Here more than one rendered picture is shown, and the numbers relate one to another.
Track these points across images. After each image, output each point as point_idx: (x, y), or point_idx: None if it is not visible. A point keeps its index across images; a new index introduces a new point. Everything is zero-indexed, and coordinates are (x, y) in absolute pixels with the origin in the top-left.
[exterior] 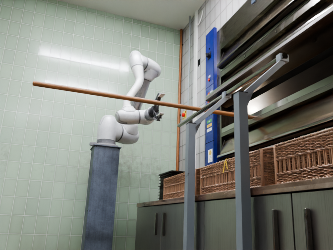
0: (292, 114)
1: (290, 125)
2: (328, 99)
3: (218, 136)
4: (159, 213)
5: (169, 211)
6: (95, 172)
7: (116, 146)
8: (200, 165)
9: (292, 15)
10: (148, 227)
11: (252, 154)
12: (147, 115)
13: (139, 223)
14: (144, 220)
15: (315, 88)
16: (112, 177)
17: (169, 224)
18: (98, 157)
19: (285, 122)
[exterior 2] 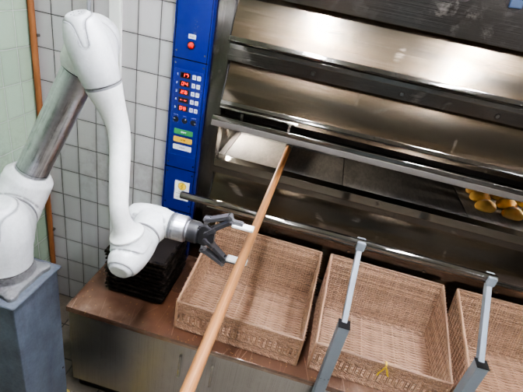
0: (373, 218)
1: (369, 234)
2: (429, 233)
3: (204, 165)
4: (187, 355)
5: (228, 366)
6: (26, 349)
7: (49, 268)
8: (137, 183)
9: (444, 98)
10: (138, 355)
11: (438, 383)
12: (180, 241)
13: (89, 336)
14: (118, 342)
15: (424, 218)
16: (53, 326)
17: (227, 379)
18: (26, 320)
19: (360, 223)
